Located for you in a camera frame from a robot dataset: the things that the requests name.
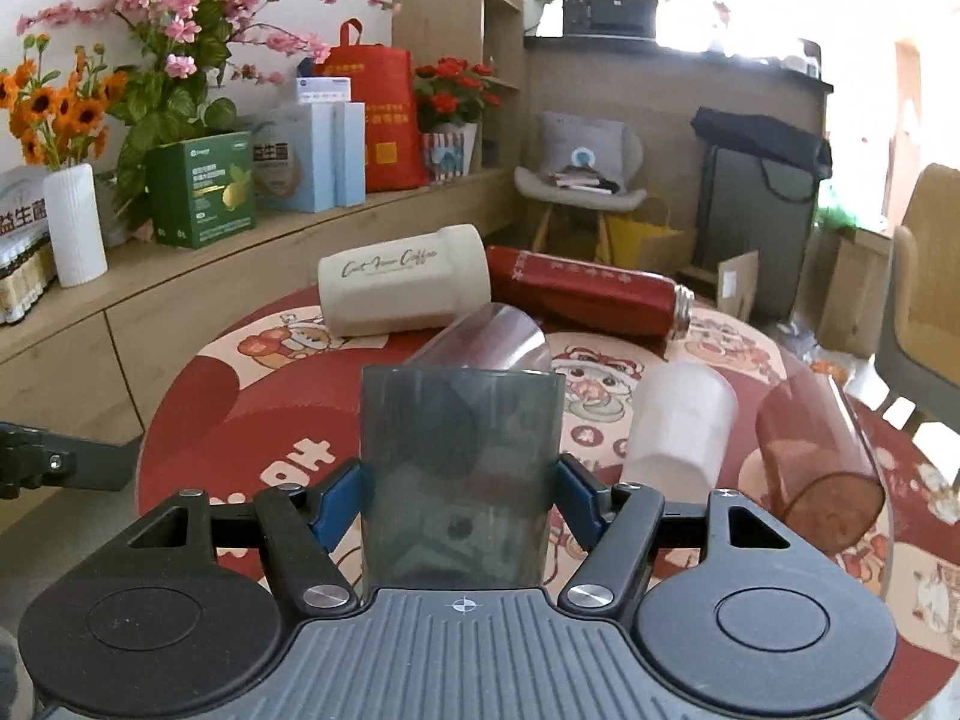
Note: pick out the wooden low cabinet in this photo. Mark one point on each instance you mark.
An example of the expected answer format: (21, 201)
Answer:
(96, 361)

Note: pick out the white ribbed vase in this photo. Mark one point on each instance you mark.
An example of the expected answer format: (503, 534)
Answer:
(73, 221)

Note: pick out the cardboard box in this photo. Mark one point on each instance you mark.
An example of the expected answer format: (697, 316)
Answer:
(737, 285)

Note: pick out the red tote bag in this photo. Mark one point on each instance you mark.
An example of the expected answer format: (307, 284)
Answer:
(382, 80)

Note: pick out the orange sunflower bouquet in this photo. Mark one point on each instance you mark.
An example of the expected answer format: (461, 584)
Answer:
(60, 105)

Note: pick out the red potted flowers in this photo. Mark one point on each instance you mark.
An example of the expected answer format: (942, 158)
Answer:
(451, 96)

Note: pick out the grey cushion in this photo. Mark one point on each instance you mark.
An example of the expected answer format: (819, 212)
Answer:
(570, 141)

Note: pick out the red thermos bottle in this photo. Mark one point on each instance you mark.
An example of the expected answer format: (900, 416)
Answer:
(633, 304)

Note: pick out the white plastic cup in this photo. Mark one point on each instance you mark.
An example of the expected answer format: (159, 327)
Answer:
(683, 414)

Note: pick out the dark green translucent cup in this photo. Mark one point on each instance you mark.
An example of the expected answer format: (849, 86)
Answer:
(458, 470)

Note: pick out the grey shell chair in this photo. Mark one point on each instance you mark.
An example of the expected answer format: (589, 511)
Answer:
(579, 189)

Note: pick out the cream coffee tumbler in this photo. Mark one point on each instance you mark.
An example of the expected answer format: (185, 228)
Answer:
(426, 281)

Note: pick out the green product box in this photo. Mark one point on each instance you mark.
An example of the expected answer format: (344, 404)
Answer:
(200, 190)

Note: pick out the round glass coffee table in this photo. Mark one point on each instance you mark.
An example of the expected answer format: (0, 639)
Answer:
(275, 400)

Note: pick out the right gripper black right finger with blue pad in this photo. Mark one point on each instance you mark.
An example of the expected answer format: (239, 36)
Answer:
(616, 526)

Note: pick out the beige armchair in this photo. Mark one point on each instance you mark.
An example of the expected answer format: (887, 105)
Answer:
(917, 354)

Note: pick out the brown translucent cup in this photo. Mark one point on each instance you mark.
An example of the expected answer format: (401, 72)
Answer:
(820, 469)

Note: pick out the purple translucent cup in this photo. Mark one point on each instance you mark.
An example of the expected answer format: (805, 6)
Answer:
(496, 337)

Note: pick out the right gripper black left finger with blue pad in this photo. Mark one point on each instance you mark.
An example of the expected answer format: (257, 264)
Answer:
(300, 528)

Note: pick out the black printer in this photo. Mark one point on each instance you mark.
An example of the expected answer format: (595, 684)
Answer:
(626, 18)

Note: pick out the light blue product boxes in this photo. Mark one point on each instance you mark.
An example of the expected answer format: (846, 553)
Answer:
(308, 154)

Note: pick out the yellow paper bag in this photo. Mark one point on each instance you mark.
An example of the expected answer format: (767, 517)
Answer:
(646, 240)

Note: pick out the pink blossom artificial flowers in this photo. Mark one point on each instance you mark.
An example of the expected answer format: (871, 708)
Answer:
(170, 95)

